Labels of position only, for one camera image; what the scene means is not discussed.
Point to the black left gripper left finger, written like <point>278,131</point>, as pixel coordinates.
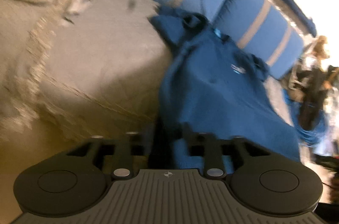
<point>72,181</point>

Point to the right blue striped pillow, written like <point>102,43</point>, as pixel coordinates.
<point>260,29</point>

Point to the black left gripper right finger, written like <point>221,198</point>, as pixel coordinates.
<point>258,178</point>

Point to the cluttered items beside bed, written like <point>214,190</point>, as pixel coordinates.
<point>312,97</point>

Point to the dark blue sweatshirt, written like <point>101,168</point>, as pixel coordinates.
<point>214,87</point>

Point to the grey quilted bedspread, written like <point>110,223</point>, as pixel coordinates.
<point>87,67</point>

